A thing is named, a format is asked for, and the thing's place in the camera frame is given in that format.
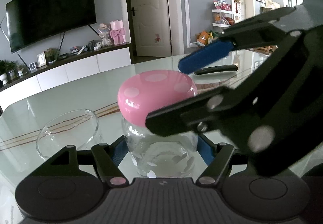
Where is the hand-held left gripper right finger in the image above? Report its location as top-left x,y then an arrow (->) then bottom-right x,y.
195,134 -> 249,186

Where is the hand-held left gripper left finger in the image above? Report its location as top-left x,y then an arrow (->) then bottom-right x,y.
26,136 -> 129,187

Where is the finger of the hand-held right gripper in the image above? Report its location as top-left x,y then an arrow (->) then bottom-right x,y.
178,6 -> 296,75
145,86 -> 256,137

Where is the clear glass bottle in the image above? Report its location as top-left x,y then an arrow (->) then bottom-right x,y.
122,115 -> 200,178

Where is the pink spotted bottle cap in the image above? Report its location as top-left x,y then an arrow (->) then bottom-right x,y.
117,71 -> 198,129

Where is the black remote control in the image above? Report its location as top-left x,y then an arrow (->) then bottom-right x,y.
194,65 -> 238,76

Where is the orange snack bag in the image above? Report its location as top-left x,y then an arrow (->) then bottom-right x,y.
196,30 -> 214,47

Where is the white storage rack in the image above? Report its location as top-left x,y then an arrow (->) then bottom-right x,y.
212,0 -> 236,36

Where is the clear glass bowl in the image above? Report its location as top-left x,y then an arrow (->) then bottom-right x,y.
36,109 -> 99,159

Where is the wooden stool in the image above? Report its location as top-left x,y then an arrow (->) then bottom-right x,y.
252,44 -> 277,54

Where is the white door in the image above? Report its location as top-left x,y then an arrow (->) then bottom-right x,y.
127,0 -> 172,58

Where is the pink gift box with bow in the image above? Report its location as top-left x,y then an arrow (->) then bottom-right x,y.
109,20 -> 126,45

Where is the white television cabinet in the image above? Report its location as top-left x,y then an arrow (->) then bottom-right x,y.
0,42 -> 132,111

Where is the doll bouquet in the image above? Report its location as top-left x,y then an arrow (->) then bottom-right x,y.
98,23 -> 112,47

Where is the green plant in dark pot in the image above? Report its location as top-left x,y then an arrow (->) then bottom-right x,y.
45,48 -> 59,64

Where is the small potted plant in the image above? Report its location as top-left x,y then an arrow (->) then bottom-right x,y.
7,61 -> 17,81

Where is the potted plant in white pot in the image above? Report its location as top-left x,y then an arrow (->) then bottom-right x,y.
0,60 -> 10,86

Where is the black flat television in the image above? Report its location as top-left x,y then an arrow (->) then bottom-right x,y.
5,0 -> 97,53

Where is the white photo frame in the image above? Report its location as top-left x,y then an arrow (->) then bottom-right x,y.
37,52 -> 47,68

